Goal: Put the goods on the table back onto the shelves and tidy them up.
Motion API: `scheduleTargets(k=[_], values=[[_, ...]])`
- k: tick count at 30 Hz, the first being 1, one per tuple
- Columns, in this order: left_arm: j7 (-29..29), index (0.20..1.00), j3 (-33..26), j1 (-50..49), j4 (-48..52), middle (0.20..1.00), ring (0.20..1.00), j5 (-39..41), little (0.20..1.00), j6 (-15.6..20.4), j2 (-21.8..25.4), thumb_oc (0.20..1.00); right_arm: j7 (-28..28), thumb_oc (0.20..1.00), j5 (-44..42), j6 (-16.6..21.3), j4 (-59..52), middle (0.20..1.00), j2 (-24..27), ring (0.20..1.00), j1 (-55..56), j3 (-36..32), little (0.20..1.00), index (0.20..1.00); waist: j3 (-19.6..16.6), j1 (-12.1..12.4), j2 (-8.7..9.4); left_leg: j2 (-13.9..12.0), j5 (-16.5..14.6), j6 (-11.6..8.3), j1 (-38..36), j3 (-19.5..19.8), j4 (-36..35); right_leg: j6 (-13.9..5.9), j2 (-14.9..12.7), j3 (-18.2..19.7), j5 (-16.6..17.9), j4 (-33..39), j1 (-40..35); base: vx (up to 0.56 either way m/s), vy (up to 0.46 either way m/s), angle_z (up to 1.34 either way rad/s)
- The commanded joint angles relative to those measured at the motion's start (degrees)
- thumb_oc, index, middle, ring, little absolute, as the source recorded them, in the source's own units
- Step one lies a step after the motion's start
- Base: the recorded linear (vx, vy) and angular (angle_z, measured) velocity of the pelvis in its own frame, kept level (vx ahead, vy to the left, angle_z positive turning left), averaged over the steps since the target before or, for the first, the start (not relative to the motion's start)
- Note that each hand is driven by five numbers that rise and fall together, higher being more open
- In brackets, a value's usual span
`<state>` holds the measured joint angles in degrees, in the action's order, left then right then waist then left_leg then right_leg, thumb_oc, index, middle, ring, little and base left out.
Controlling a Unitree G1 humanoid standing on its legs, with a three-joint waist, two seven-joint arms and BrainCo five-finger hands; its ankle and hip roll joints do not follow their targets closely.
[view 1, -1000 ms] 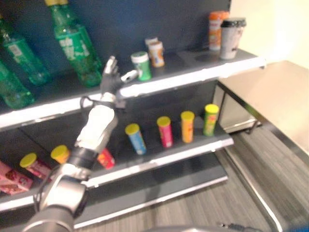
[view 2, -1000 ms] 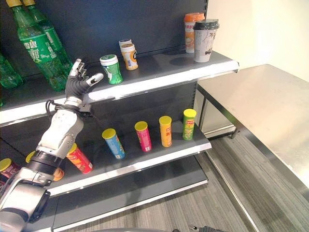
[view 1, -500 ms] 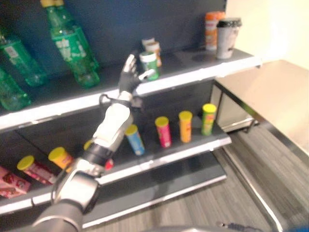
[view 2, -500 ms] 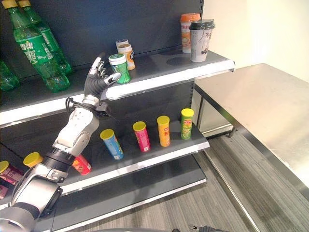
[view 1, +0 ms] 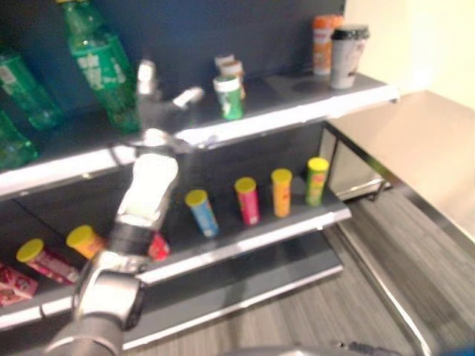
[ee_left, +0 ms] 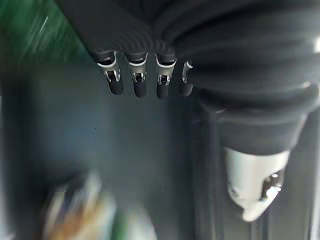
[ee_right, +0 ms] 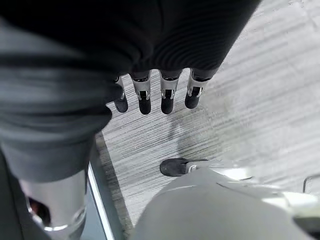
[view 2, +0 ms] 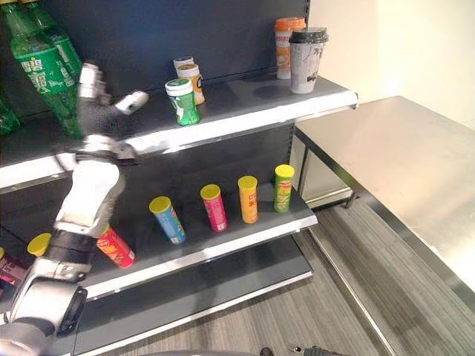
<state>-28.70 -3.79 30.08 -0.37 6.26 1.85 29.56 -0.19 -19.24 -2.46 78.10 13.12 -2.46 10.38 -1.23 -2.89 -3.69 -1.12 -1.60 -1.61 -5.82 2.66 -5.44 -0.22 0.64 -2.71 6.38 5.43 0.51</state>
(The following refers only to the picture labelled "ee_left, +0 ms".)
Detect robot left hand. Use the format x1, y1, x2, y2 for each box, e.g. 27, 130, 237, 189
56, 0, 320, 223

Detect green packaged goods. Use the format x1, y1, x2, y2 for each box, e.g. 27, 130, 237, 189
0, 0, 88, 68

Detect green and white snack package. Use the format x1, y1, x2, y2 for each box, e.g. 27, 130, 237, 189
112, 199, 158, 240

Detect orange and white snack package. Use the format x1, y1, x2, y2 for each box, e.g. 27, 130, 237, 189
42, 172, 116, 240

